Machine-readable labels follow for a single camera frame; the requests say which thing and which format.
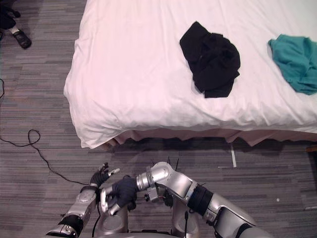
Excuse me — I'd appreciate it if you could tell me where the black floor cable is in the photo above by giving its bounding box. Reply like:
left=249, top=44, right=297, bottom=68
left=0, top=78, right=90, bottom=186

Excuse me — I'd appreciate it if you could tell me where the white bed duvet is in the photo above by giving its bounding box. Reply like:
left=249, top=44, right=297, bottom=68
left=63, top=0, right=317, bottom=149

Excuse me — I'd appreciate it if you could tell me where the black crumpled garment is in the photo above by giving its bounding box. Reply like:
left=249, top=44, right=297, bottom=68
left=179, top=21, right=241, bottom=99

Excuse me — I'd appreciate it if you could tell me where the pink bed skirt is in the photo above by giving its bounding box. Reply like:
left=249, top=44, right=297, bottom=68
left=100, top=128, right=317, bottom=151

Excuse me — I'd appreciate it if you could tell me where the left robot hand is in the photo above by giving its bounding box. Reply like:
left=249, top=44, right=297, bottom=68
left=89, top=162, right=121, bottom=188

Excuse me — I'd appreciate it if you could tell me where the wooden furniture corner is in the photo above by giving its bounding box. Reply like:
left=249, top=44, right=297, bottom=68
left=306, top=145, right=317, bottom=159

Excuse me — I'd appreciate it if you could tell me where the teal crumpled garment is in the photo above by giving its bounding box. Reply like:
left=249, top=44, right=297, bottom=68
left=267, top=34, right=317, bottom=96

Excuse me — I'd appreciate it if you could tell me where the person's foot in sandal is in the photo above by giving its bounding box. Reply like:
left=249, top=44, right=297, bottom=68
left=10, top=27, right=32, bottom=50

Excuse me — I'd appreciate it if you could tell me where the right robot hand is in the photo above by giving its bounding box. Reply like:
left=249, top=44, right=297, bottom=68
left=99, top=175, right=138, bottom=216

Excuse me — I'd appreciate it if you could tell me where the person's leg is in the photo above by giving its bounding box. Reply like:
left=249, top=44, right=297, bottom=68
left=0, top=4, right=21, bottom=33

